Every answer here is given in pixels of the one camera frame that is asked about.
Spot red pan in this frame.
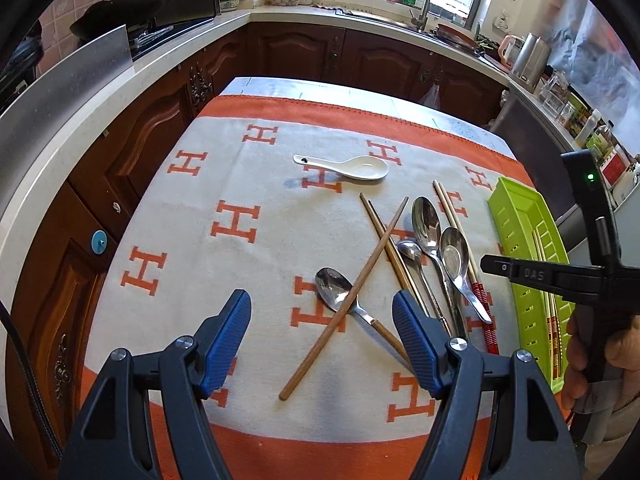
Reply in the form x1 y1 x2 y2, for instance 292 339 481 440
436 22 478 46

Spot grey cabinet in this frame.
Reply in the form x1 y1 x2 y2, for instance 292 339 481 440
492 82 591 226

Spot white plastic bottle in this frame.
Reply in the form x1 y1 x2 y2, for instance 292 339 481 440
575 110 601 143

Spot small steel spoon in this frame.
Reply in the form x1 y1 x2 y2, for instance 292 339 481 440
396 240 448 323

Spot kitchen sink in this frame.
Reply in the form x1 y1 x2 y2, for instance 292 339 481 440
345 7 426 28

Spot large steel spoon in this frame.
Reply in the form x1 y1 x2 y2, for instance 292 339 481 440
411 196 468 341

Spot stainless steel sheet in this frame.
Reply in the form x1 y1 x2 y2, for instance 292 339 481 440
0 24 135 221

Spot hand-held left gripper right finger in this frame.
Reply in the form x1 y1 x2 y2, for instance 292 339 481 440
391 290 583 480

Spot clear oil bottle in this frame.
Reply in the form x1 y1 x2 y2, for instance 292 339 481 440
586 122 617 158

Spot green plastic tray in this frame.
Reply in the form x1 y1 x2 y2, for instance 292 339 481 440
487 176 576 393

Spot green label jar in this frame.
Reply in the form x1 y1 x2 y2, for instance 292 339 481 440
565 95 591 131

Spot black wok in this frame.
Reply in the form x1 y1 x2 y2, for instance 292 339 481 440
70 2 166 41

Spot bamboo chopstick dark pattern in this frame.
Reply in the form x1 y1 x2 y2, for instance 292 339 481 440
359 191 418 296
366 199 421 293

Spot hanging plastic bag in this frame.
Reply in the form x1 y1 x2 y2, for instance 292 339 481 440
417 82 442 110

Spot white chopstick red patterned end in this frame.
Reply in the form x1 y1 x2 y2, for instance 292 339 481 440
531 231 561 366

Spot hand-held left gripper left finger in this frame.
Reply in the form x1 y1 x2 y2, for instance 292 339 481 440
57 289 252 480

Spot light printed table cover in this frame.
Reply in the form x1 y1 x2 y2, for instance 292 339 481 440
220 76 513 158

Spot black cable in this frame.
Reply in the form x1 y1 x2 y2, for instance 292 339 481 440
0 305 53 461

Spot white ceramic spoon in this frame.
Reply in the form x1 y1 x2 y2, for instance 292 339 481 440
293 154 390 181

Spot pink white kettle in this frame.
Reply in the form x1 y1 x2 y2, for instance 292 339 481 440
497 35 523 68

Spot grey refrigerator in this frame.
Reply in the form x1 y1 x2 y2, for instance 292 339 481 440
607 157 640 266

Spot dark wooden kitchen cabinets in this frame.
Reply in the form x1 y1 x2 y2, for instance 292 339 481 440
5 22 511 466

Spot brown wooden chopstick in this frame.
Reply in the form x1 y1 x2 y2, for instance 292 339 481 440
278 197 410 401

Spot gas stove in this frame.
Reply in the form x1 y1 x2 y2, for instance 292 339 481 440
127 17 211 48

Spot steel kettle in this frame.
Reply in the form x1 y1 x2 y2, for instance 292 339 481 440
509 32 551 93

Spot black countertop cooker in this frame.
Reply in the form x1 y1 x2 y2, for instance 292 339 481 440
0 30 43 111

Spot glass jar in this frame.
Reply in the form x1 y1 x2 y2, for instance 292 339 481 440
537 70 571 113

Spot red package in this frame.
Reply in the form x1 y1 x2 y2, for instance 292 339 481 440
600 145 632 186

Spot person's right hand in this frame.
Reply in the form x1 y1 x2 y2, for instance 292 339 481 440
561 307 640 412

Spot orange grey printed blanket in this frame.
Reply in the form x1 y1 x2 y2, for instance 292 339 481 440
80 94 573 480

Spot printed wall covering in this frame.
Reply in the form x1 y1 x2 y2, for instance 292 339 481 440
545 0 640 126

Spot steel faucet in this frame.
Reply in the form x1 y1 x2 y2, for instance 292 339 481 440
411 0 436 31

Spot person's right forearm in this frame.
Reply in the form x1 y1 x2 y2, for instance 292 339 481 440
582 365 640 480

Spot wide steel soup spoon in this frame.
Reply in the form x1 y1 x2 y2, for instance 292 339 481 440
439 226 493 324

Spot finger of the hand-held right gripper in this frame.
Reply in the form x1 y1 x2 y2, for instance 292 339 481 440
481 254 576 303

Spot steel spoon wooden handle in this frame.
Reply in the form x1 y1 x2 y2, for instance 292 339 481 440
315 266 413 363

